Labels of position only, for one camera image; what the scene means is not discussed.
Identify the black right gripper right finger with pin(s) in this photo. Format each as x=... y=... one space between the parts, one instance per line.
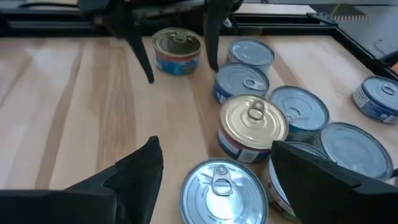
x=335 y=199

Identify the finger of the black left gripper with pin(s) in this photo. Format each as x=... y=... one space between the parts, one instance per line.
x=136 y=49
x=214 y=40

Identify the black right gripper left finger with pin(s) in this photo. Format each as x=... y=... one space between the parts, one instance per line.
x=93 y=202

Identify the gold-lid blue-label tuna can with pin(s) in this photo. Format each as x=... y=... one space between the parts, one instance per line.
x=177 y=59
x=252 y=124

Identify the blue-label pull-tab can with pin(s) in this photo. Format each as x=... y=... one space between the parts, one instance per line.
x=239 y=81

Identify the green-label pull-tab can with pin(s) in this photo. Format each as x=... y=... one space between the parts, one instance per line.
x=224 y=196

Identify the silver-lid tuna can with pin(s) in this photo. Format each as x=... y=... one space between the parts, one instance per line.
x=354 y=149

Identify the colourful yellowfin tuna can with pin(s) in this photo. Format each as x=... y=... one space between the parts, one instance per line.
x=300 y=109

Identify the blue-white label silver-lid can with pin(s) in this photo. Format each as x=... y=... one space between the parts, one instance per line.
x=376 y=99

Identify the black metal table frame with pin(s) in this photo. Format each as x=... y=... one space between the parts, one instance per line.
x=62 y=28

